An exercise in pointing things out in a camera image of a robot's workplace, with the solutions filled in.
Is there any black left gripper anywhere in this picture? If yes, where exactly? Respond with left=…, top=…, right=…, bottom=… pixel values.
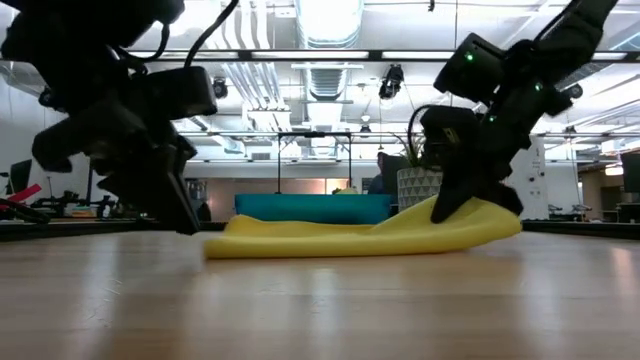
left=32, top=49, right=201, bottom=235

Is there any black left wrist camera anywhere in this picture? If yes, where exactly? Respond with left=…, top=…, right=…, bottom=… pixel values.
left=144, top=65, right=219, bottom=121

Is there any teal plastic bin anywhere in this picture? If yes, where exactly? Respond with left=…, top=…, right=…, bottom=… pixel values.
left=234, top=193, right=392, bottom=226

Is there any yellow microfiber towel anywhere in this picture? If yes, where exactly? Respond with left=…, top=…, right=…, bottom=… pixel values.
left=202, top=194, right=523, bottom=260

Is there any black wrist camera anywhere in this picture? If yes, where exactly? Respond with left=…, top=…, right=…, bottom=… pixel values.
left=433, top=32, right=506, bottom=105
left=144, top=65, right=219, bottom=121

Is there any black tall test frame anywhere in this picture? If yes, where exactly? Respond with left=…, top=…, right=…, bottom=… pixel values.
left=277, top=131, right=353, bottom=194

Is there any black computer monitor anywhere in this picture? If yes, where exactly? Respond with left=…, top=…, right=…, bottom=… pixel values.
left=7, top=158, right=34, bottom=196
left=621, top=151, right=640, bottom=195

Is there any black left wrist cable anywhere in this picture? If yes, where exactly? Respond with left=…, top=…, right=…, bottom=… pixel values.
left=119, top=0, right=240, bottom=70

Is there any red angled bar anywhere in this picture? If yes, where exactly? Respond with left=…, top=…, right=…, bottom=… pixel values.
left=0, top=182, right=44, bottom=207

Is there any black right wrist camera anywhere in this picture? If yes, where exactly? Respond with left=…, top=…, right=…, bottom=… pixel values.
left=433, top=32, right=506, bottom=105

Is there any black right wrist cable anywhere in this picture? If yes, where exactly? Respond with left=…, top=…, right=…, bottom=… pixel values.
left=406, top=103, right=437, bottom=154

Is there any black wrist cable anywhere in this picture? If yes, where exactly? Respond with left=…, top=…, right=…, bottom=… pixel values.
left=406, top=103, right=437, bottom=154
left=119, top=0, right=240, bottom=70

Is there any succulent in patterned white pot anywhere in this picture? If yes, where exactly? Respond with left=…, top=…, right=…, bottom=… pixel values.
left=394, top=132, right=445, bottom=212

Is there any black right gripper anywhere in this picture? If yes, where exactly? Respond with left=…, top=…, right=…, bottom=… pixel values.
left=419, top=42, right=571, bottom=224

